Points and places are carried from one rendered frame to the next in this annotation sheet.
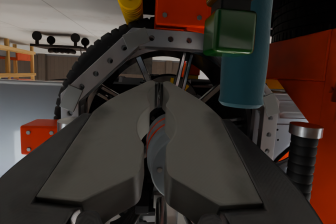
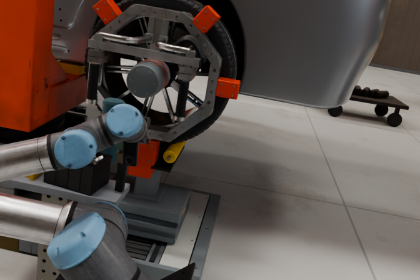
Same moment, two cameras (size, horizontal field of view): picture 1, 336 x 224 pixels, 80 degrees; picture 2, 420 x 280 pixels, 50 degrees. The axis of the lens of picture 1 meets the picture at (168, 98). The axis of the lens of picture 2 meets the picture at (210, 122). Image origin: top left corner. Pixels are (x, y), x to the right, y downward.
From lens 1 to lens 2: 1.47 m
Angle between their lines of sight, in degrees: 23
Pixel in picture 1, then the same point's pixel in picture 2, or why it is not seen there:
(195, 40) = not seen: hidden behind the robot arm
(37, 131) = (227, 95)
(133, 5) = (168, 152)
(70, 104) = (207, 107)
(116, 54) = (179, 130)
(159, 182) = (155, 77)
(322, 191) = (49, 13)
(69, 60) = (397, 60)
